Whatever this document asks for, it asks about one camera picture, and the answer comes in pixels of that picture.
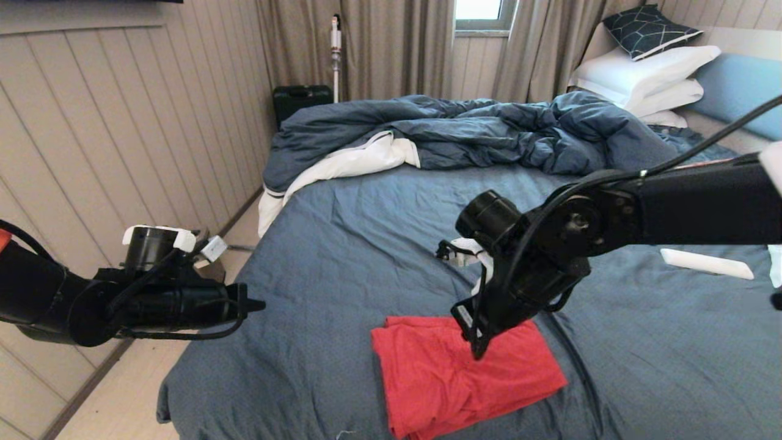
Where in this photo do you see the red printed t-shirt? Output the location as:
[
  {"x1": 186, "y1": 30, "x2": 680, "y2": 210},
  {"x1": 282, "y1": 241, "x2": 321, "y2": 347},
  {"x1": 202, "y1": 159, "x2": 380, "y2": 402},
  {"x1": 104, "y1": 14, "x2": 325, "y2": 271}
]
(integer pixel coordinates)
[{"x1": 370, "y1": 315, "x2": 569, "y2": 440}]

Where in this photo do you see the dark blue duvet white lining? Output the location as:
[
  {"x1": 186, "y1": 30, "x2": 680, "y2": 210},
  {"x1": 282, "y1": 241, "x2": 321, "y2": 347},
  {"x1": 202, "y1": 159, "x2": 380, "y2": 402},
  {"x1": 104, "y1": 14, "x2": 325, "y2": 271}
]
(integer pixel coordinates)
[{"x1": 258, "y1": 90, "x2": 682, "y2": 238}]

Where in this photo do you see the long white remote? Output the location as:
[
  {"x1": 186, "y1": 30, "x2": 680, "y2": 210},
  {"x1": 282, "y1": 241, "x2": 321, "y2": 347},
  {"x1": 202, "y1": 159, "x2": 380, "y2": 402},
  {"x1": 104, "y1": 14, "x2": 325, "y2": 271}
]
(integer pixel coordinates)
[{"x1": 660, "y1": 247, "x2": 755, "y2": 281}]

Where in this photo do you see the black hard case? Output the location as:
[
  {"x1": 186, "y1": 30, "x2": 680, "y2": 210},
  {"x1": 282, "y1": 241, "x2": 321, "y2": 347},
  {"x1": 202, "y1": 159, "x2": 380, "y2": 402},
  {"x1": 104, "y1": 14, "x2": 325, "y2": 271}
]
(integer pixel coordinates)
[{"x1": 272, "y1": 84, "x2": 334, "y2": 129}]

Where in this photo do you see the flat white pillow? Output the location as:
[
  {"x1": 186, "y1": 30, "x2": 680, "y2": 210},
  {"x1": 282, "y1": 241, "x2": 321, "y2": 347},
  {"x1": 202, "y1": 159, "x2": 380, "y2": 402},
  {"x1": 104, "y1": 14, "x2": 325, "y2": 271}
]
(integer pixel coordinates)
[{"x1": 638, "y1": 110, "x2": 688, "y2": 128}]

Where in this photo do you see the narrow beige curtain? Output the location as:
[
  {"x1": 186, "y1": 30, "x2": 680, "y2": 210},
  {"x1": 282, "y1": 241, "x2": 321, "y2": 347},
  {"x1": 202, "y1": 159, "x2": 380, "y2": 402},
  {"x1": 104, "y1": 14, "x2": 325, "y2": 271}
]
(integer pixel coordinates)
[{"x1": 492, "y1": 0, "x2": 645, "y2": 103}]

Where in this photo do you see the medium white pillow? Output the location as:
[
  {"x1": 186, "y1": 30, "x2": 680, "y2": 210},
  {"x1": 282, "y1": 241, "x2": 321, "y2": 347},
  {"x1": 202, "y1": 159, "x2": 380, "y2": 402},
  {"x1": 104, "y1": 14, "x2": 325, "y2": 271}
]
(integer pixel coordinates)
[{"x1": 623, "y1": 78, "x2": 704, "y2": 118}]

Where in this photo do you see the large white pillow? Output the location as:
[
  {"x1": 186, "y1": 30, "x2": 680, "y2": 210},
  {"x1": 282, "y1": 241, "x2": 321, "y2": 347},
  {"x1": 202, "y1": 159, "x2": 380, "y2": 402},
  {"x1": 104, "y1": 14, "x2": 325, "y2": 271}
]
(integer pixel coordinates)
[{"x1": 568, "y1": 45, "x2": 722, "y2": 108}]

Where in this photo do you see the wide beige curtain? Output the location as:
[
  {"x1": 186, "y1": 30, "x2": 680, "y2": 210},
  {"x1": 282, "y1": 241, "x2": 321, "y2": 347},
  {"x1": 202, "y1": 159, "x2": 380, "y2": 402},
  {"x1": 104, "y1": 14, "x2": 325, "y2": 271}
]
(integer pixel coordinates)
[{"x1": 255, "y1": 0, "x2": 456, "y2": 102}]

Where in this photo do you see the white stick vacuum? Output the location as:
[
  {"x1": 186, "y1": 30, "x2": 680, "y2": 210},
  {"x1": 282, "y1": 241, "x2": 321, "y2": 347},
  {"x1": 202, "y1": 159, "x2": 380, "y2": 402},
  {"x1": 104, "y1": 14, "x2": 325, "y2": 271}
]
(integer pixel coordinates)
[{"x1": 330, "y1": 13, "x2": 342, "y2": 103}]

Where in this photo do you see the dark geometric patterned cushion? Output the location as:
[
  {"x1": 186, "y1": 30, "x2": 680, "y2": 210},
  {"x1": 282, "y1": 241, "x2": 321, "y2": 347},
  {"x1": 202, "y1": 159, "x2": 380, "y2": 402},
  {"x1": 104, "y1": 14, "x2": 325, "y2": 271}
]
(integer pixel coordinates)
[{"x1": 602, "y1": 4, "x2": 703, "y2": 61}]

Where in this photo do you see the blue headboard cushion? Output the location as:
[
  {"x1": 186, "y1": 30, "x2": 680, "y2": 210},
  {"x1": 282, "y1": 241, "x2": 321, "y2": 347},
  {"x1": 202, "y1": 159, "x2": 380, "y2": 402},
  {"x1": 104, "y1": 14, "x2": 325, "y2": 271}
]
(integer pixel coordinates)
[{"x1": 690, "y1": 53, "x2": 782, "y2": 142}]

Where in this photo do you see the beige headboard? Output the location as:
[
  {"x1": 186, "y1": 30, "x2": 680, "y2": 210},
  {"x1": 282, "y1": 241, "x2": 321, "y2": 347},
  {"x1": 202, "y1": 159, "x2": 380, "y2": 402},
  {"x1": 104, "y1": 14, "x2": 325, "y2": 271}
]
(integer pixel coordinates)
[{"x1": 577, "y1": 22, "x2": 782, "y2": 156}]

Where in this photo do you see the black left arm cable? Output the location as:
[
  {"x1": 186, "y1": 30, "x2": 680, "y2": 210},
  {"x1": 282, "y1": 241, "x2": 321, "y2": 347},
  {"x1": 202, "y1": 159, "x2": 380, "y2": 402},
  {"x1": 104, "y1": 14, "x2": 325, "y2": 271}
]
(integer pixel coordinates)
[{"x1": 0, "y1": 220, "x2": 245, "y2": 340}]

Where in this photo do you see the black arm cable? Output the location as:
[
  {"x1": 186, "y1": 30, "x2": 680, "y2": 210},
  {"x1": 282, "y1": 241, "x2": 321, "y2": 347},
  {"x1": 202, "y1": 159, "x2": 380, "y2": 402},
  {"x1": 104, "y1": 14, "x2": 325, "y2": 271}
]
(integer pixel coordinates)
[
  {"x1": 473, "y1": 95, "x2": 782, "y2": 343},
  {"x1": 0, "y1": 220, "x2": 245, "y2": 340}
]

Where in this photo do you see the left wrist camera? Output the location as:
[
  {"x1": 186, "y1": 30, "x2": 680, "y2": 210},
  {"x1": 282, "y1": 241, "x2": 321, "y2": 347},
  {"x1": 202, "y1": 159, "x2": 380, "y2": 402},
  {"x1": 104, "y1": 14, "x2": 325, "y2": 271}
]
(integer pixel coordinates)
[{"x1": 122, "y1": 225, "x2": 197, "y2": 271}]

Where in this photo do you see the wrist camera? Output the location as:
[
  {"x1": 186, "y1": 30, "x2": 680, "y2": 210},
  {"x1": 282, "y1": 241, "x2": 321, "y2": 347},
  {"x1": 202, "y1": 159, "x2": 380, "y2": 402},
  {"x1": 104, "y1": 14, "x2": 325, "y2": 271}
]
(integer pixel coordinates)
[
  {"x1": 122, "y1": 225, "x2": 197, "y2": 271},
  {"x1": 436, "y1": 189, "x2": 524, "y2": 271}
]

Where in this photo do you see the silver camera cable plug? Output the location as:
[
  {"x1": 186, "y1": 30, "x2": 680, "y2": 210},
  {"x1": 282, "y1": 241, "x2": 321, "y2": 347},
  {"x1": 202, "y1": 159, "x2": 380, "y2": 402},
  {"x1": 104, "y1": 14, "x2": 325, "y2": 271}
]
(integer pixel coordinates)
[{"x1": 200, "y1": 235, "x2": 228, "y2": 263}]

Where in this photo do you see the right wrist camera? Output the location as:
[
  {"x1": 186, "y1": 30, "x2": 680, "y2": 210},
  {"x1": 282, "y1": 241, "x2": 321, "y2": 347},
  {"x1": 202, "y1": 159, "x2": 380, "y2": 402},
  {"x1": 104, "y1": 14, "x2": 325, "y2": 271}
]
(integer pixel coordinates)
[{"x1": 436, "y1": 189, "x2": 524, "y2": 271}]

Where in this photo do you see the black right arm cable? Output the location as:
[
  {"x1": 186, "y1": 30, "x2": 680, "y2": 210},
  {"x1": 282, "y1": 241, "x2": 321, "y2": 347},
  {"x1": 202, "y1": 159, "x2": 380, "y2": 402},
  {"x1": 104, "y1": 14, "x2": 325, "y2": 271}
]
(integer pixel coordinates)
[{"x1": 473, "y1": 95, "x2": 782, "y2": 343}]

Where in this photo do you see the window with grey frame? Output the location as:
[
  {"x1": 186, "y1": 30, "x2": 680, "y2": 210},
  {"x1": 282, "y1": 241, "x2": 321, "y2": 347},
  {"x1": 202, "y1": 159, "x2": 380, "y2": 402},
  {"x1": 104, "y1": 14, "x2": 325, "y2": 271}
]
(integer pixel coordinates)
[{"x1": 454, "y1": 0, "x2": 517, "y2": 36}]

